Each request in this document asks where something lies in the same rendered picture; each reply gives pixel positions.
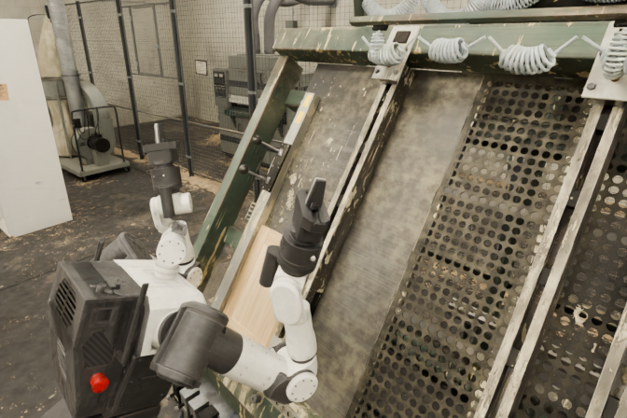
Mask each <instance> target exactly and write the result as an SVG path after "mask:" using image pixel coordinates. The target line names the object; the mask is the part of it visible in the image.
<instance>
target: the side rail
mask: <svg viewBox="0 0 627 418"><path fill-rule="evenodd" d="M302 71H303V68H302V67H300V66H299V65H298V64H297V63H296V62H293V61H292V60H291V59H290V58H289V56H279V58H278V60H277V62H276V65H275V66H274V68H273V70H272V74H271V76H270V78H269V80H268V82H267V85H266V87H265V89H264V91H263V92H262V95H261V97H260V99H259V101H258V105H257V107H256V109H255V111H254V113H253V116H252V118H251V119H250V121H249V123H248V126H247V128H246V130H245V132H244V136H243V138H242V140H241V142H240V144H239V146H238V148H237V150H236V152H235V154H234V157H233V159H232V161H231V163H230V167H229V169H228V170H227V172H226V174H225V177H224V179H223V181H222V183H221V185H220V188H219V190H218V192H217V194H216V197H215V199H214V201H213V203H212V205H211V208H210V210H209V212H208V214H207V216H206V219H205V220H204V222H203V224H202V228H201V230H200V232H199V234H198V236H197V239H196V241H195V243H194V245H193V250H194V258H195V261H197V262H200V263H201V265H202V281H201V283H200V284H199V286H198V287H197V289H198V290H199V291H200V292H201V293H202V294H203V291H204V289H205V288H206V286H207V283H208V281H209V279H210V277H211V275H212V272H213V270H214V268H215V266H216V263H217V261H218V259H219V256H220V254H221V252H222V250H223V248H224V245H225V243H224V242H223V239H224V237H225V235H226V233H227V230H228V228H229V226H230V225H232V226H233V225H234V223H235V220H236V218H237V216H238V215H239V213H240V210H241V208H242V206H243V204H244V200H245V198H246V196H247V193H248V191H249V189H250V188H251V186H252V183H253V181H254V179H255V176H254V175H251V174H240V172H239V167H240V166H241V165H247V166H248V168H249V171H251V172H253V173H255V174H256V173H257V172H258V169H259V166H260V164H261V163H262V161H263V159H264V156H265V154H266V152H267V150H268V147H267V146H264V145H262V144H260V145H259V146H255V145H254V144H253V143H252V138H253V137H254V136H256V135H258V136H260V137H261V138H262V142H264V143H266V144H268V145H269V144H270V143H271V141H272V138H273V136H274V134H275V132H276V129H277V127H278V125H279V123H280V120H281V118H282V116H283V114H284V112H285V110H286V106H285V101H286V98H287V96H288V94H289V92H290V91H291V90H294V89H295V88H296V85H297V83H298V81H299V79H300V75H301V73H302Z"/></svg>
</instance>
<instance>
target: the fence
mask: <svg viewBox="0 0 627 418"><path fill-rule="evenodd" d="M307 95H312V98H311V100H310V102H309V103H308V106H307V107H304V106H302V105H303V102H304V100H305V98H306V96H307ZM320 99H321V98H320V97H318V96H317V95H316V94H315V93H309V92H306V93H305V95H304V98H303V100H302V102H301V104H300V108H299V110H298V112H297V115H296V116H295V118H294V120H293V123H292V125H291V127H290V129H289V132H288V134H287V136H286V139H285V141H284V143H287V144H290V145H291V148H290V149H289V151H288V154H287V156H286V159H285V162H284V164H283V166H282V169H281V171H280V173H279V174H278V177H277V179H276V181H275V183H274V186H273V188H272V191H271V193H270V192H268V191H265V190H262V192H261V194H260V196H259V198H258V202H257V204H256V206H255V209H254V211H253V213H252V215H251V217H250V219H249V221H248V223H247V226H246V228H245V230H244V234H243V236H242V238H241V240H240V242H239V244H238V246H237V248H236V251H235V253H234V255H233V257H232V260H231V262H230V265H229V267H228V269H227V271H226V273H225V275H224V278H223V280H222V282H221V284H220V287H219V289H218V291H217V292H216V296H215V298H214V300H213V303H212V305H211V307H214V308H216V309H218V310H219V311H221V312H222V313H223V311H224V308H225V306H226V304H227V301H228V299H229V297H230V293H231V291H232V289H233V288H234V285H235V283H236V281H237V279H238V276H239V274H240V272H241V270H242V267H243V265H244V263H245V260H246V258H247V256H248V253H249V251H250V249H251V247H252V244H253V242H254V241H255V239H256V236H257V234H258V231H259V228H260V226H261V225H264V226H265V223H266V221H267V219H268V217H269V214H270V212H271V210H272V207H273V205H274V203H275V201H276V198H277V196H278V194H279V191H280V189H281V187H282V185H283V183H284V181H285V179H286V175H287V173H288V171H289V169H290V166H291V164H292V162H293V160H294V158H295V156H296V154H297V151H298V149H299V147H300V143H301V141H302V139H303V137H304V134H305V133H306V131H307V129H308V126H309V124H310V122H311V119H312V117H313V115H314V111H315V109H316V108H317V106H318V103H319V101H320ZM300 111H302V112H304V115H303V117H302V119H301V121H300V123H296V122H295V121H296V118H297V116H298V114H299V112H300Z"/></svg>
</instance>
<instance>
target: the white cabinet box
mask: <svg viewBox="0 0 627 418"><path fill-rule="evenodd" d="M69 220H73V218H72V214H71V209H70V205H69V201H68V197H67V193H66V188H65V184H64V180H63V173H62V168H61V164H60V160H59V156H58V152H57V147H56V144H55V139H54V135H53V131H52V127H51V123H50V118H49V111H48V107H47V103H46V98H45V94H44V90H43V86H42V82H41V77H40V74H39V69H38V65H37V61H36V56H35V49H34V45H33V41H32V37H31V33H30V28H29V24H28V20H14V19H0V229H1V230H2V231H3V232H4V233H5V234H6V235H7V236H8V237H9V238H12V237H18V236H21V235H23V234H27V233H30V232H33V231H36V230H42V229H44V228H48V227H51V226H54V225H57V224H61V223H63V222H66V221H69Z"/></svg>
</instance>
